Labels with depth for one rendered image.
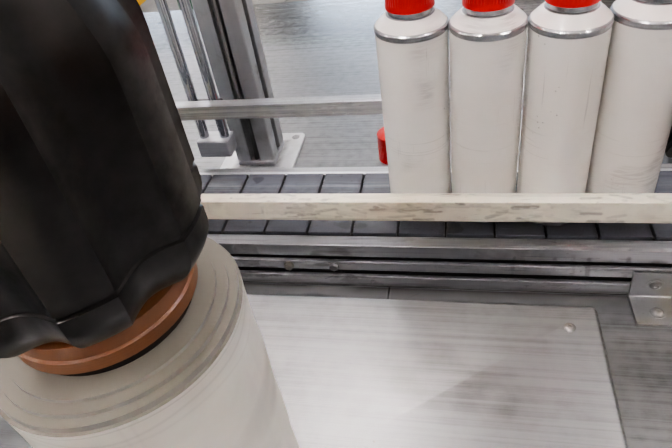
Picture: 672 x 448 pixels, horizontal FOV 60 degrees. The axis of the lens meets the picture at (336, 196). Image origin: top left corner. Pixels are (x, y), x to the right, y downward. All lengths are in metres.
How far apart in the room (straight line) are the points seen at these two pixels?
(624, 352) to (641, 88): 0.19
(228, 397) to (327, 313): 0.23
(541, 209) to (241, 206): 0.24
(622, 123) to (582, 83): 0.05
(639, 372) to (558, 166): 0.15
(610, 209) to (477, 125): 0.11
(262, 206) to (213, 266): 0.28
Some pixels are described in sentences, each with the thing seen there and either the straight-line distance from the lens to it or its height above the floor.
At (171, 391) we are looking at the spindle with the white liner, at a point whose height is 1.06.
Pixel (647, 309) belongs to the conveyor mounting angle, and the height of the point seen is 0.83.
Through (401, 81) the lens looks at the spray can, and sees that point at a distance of 0.42.
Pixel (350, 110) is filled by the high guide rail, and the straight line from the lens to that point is 0.50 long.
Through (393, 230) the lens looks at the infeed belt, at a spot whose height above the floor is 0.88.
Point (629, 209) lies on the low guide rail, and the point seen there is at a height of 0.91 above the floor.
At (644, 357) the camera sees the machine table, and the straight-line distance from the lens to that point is 0.48.
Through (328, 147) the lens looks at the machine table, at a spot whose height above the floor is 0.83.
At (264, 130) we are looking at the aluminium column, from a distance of 0.64.
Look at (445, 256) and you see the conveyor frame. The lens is 0.47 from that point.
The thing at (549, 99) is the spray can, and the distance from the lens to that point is 0.42.
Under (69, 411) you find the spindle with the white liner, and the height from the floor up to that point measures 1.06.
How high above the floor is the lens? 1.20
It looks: 38 degrees down
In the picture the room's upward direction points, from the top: 10 degrees counter-clockwise
